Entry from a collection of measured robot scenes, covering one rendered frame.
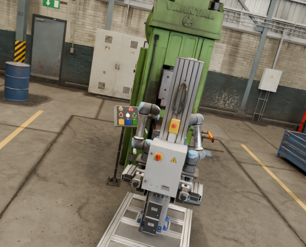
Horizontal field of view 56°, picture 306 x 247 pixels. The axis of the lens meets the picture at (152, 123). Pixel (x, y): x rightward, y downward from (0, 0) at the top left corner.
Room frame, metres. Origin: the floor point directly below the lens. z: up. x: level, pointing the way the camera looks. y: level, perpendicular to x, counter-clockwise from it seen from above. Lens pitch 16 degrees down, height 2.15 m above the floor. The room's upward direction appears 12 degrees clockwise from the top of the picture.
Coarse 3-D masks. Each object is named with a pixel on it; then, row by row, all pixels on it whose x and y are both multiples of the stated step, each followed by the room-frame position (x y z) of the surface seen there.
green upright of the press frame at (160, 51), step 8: (152, 32) 4.10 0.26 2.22; (160, 32) 4.10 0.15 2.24; (168, 32) 4.11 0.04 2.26; (152, 40) 4.09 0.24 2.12; (160, 40) 4.10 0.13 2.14; (152, 48) 4.10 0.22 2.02; (160, 48) 4.11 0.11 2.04; (160, 56) 4.11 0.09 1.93; (144, 64) 4.48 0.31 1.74; (160, 64) 4.12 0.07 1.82; (144, 72) 4.09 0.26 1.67; (152, 72) 4.10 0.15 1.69; (160, 72) 4.12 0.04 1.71; (144, 80) 4.09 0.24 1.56; (152, 80) 4.11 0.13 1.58; (144, 88) 4.10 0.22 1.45; (152, 96) 4.11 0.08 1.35; (136, 104) 4.47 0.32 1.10; (144, 136) 4.11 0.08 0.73; (128, 152) 4.09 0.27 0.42; (136, 152) 4.10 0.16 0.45
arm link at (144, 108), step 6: (144, 102) 3.10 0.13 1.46; (144, 108) 3.06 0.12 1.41; (150, 108) 3.06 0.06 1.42; (144, 114) 3.06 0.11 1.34; (144, 120) 3.07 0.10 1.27; (138, 126) 3.06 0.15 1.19; (144, 126) 3.08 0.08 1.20; (138, 132) 3.05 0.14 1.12; (132, 138) 3.06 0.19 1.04; (138, 138) 3.03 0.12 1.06; (132, 144) 3.02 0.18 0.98; (138, 144) 3.02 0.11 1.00
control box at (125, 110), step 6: (114, 108) 3.78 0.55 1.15; (126, 108) 3.82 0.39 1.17; (138, 108) 3.92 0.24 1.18; (114, 114) 3.75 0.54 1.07; (126, 114) 3.78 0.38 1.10; (132, 114) 3.83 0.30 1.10; (138, 114) 3.88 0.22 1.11; (114, 120) 3.72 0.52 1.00; (138, 120) 3.84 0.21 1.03; (120, 126) 3.71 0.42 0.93; (126, 126) 3.75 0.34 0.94; (132, 126) 3.78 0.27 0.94
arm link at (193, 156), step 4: (188, 152) 2.99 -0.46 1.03; (192, 152) 2.99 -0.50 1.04; (196, 152) 3.00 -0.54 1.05; (188, 156) 2.97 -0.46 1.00; (192, 156) 2.95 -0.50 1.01; (196, 156) 2.97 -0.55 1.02; (188, 160) 2.96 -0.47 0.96; (192, 160) 2.95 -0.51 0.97; (196, 160) 2.99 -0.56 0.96; (192, 164) 2.95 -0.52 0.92
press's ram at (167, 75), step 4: (164, 68) 4.28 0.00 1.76; (164, 72) 3.98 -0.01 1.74; (168, 72) 3.99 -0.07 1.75; (172, 72) 3.99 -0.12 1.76; (164, 76) 3.98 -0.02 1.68; (168, 76) 3.99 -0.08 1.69; (160, 80) 4.16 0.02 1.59; (164, 80) 3.98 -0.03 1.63; (168, 80) 3.99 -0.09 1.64; (160, 84) 4.06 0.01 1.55; (164, 84) 3.98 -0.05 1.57; (168, 84) 3.99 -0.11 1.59; (160, 88) 3.98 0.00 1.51; (164, 88) 3.98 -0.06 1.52; (168, 88) 3.99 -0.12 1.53; (160, 92) 3.98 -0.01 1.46; (164, 92) 3.99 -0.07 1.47; (168, 92) 3.99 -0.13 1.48; (160, 96) 3.98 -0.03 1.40; (164, 96) 3.99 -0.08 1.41
